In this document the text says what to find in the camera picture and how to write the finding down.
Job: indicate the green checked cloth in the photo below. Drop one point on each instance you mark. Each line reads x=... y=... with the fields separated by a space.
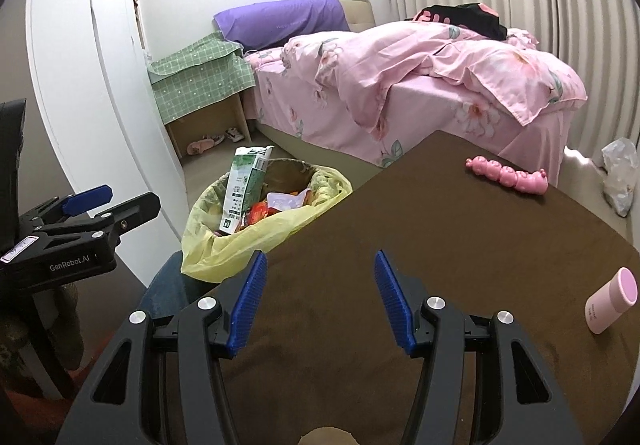
x=200 y=75

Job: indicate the pink floral bed sheet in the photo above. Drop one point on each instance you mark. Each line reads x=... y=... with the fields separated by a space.
x=325 y=120

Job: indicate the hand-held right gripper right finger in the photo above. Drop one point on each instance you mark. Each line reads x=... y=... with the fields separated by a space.
x=395 y=305

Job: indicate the pink cup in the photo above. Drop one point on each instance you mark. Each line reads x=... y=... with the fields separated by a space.
x=612 y=300

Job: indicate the pink caterpillar toy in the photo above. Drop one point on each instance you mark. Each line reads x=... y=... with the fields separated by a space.
x=505 y=175

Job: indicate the pink slippers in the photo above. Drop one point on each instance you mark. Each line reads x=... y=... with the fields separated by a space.
x=200 y=145

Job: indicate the wooden nightstand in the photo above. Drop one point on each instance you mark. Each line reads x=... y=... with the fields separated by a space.
x=210 y=130

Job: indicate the white door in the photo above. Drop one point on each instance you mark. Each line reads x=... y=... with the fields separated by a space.
x=75 y=75

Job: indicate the white shoe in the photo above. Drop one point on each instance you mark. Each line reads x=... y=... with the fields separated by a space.
x=232 y=134

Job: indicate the red white wrapper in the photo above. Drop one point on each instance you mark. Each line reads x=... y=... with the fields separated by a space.
x=260 y=214

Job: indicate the green white snack packet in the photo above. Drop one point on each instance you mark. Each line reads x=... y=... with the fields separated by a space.
x=245 y=190

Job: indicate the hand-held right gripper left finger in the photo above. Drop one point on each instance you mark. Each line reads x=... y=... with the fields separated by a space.
x=247 y=305

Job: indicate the beige headboard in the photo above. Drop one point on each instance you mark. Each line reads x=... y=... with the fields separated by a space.
x=357 y=12

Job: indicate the person's leg in jeans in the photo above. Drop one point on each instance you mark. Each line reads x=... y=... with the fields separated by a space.
x=165 y=285

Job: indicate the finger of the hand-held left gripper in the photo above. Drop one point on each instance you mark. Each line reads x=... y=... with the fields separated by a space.
x=130 y=212
x=85 y=197

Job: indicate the purple pillow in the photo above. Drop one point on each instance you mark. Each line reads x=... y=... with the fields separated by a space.
x=285 y=20

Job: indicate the white plastic bag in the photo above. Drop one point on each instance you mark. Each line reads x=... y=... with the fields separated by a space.
x=620 y=175

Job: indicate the black garment with pink print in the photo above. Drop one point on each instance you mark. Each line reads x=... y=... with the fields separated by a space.
x=465 y=17

